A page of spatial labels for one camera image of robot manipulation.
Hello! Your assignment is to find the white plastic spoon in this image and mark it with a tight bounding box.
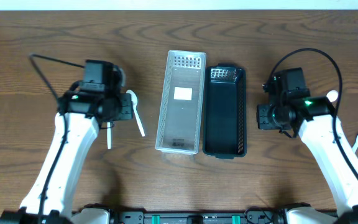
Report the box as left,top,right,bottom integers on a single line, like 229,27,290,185
326,90,339,103
126,90,145,137
106,122,112,149

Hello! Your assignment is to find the clear plastic basket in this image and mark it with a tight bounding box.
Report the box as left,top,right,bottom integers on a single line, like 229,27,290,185
155,50,206,155

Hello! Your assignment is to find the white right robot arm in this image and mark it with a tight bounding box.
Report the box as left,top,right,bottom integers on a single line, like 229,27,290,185
257,98,358,215

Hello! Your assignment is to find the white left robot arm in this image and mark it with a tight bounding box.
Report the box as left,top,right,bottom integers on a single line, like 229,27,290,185
20,91,132,218

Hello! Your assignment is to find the dark green plastic basket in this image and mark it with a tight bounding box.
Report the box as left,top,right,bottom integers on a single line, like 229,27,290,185
203,63,247,159

